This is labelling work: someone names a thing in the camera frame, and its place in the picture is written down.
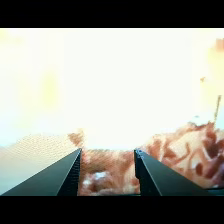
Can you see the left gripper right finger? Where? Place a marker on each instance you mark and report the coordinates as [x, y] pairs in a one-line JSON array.
[[160, 180]]

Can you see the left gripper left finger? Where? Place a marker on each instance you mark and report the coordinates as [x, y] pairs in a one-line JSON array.
[[56, 180]]

